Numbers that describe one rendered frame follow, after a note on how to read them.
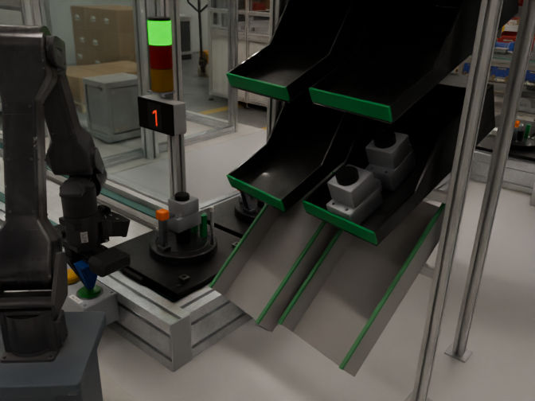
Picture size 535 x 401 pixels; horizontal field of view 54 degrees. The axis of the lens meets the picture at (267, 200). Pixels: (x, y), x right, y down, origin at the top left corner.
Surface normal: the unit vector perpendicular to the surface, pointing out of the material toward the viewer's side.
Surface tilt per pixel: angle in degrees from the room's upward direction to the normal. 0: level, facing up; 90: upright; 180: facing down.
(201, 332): 90
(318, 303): 45
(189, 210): 90
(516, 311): 0
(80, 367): 0
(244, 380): 0
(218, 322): 90
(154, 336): 90
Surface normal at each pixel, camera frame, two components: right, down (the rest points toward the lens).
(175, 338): 0.76, 0.27
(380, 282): -0.52, -0.49
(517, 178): -0.65, 0.29
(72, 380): 0.03, -0.92
